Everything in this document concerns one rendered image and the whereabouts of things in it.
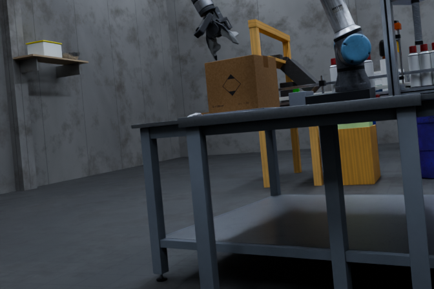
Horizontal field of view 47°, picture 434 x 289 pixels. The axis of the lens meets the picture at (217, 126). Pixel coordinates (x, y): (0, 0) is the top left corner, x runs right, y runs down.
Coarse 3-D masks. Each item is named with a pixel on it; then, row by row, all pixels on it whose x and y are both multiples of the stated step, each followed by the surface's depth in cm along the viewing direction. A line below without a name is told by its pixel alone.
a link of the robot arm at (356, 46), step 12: (324, 0) 197; (336, 0) 195; (336, 12) 196; (348, 12) 197; (336, 24) 197; (348, 24) 196; (336, 36) 197; (348, 36) 194; (360, 36) 193; (348, 48) 194; (360, 48) 194; (348, 60) 195; (360, 60) 195
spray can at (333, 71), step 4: (332, 60) 263; (332, 64) 263; (332, 68) 262; (332, 72) 263; (336, 72) 262; (332, 76) 263; (336, 76) 262; (332, 80) 263; (332, 84) 263; (332, 88) 264
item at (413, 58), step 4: (412, 48) 241; (416, 48) 241; (412, 52) 241; (416, 52) 241; (408, 56) 242; (412, 56) 240; (416, 56) 240; (408, 60) 243; (412, 60) 240; (416, 60) 240; (412, 64) 241; (416, 64) 240; (412, 68) 241; (416, 68) 240; (412, 76) 241; (416, 76) 240; (420, 76) 241; (412, 80) 241; (416, 80) 240; (420, 80) 241; (412, 84) 241; (416, 84) 240; (420, 84) 240
